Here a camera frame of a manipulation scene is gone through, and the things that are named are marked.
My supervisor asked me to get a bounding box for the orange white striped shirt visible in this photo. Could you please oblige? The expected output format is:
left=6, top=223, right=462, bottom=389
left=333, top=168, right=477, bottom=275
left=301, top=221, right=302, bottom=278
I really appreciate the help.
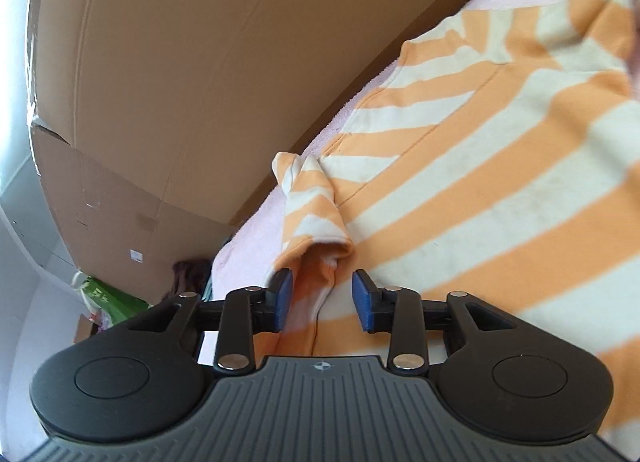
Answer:
left=270, top=0, right=640, bottom=449

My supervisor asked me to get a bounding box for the green bag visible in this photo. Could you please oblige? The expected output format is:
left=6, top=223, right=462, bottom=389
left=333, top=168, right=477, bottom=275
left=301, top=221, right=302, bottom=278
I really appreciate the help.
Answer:
left=74, top=271, right=153, bottom=330

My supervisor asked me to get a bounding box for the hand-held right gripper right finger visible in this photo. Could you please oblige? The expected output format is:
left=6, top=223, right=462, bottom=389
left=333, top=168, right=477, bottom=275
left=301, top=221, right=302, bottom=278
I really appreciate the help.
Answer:
left=353, top=268, right=518, bottom=375

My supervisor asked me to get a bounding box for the pink fleece blanket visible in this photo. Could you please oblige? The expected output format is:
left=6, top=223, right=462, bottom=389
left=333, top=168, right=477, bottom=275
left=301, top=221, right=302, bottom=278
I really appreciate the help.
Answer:
left=196, top=0, right=640, bottom=365

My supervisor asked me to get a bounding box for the dark brown cloth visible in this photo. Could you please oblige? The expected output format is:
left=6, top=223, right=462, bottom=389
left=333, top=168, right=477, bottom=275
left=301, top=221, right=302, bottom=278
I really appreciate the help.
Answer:
left=171, top=258, right=215, bottom=302

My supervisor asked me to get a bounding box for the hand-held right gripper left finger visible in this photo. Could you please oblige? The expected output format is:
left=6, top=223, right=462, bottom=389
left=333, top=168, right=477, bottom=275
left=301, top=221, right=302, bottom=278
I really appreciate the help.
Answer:
left=127, top=268, right=292, bottom=375

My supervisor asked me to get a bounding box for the plain large cardboard box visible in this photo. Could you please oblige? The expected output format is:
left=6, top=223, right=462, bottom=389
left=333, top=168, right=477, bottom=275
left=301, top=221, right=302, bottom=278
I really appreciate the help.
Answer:
left=27, top=0, right=528, bottom=289

